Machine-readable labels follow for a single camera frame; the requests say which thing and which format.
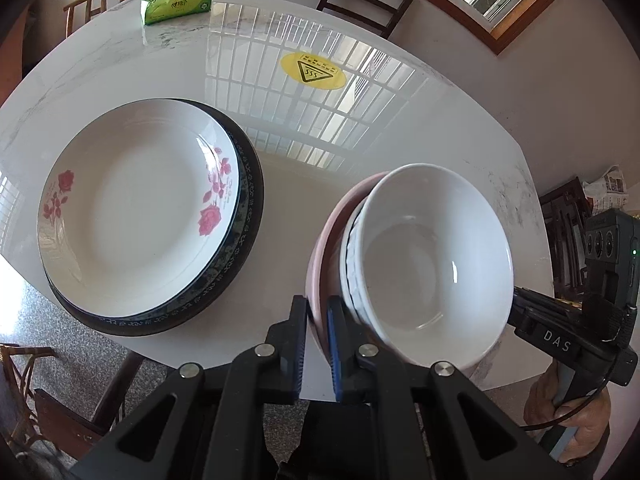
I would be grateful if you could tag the white bowl with blue stripes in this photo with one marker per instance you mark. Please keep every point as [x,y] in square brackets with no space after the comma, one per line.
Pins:
[430,260]

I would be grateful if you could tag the rattan chair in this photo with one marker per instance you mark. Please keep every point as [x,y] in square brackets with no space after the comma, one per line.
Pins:
[20,380]

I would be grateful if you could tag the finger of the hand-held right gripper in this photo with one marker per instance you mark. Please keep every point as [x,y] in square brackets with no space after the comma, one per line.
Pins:
[540,307]

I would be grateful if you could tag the dark carved wooden chair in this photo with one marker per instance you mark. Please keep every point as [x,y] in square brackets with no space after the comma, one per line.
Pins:
[565,240]

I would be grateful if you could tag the crumpled newspaper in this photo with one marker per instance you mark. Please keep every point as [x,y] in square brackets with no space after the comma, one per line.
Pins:
[607,187]

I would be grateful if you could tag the dark brown wooden chair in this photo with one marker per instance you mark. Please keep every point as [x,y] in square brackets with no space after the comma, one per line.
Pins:
[115,390]

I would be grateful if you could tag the dark blue patterned plate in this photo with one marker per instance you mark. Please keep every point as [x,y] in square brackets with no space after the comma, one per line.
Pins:
[248,210]

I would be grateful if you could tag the pink bowl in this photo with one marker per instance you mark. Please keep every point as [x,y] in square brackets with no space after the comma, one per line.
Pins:
[320,270]

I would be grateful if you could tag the person's right hand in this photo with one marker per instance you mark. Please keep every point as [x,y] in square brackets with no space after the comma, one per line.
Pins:
[592,417]

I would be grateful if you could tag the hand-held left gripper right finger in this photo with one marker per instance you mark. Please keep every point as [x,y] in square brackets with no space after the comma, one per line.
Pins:
[334,355]

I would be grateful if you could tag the yellow warning sticker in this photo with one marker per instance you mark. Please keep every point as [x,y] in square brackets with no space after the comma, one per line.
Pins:
[312,69]

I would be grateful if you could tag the light wooden chair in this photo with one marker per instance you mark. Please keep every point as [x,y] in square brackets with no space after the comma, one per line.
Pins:
[95,2]

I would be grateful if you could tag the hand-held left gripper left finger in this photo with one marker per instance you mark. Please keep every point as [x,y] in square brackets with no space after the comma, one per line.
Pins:
[300,350]

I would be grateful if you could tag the white plate with pink roses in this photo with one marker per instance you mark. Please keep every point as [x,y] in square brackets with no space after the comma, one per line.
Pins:
[135,200]

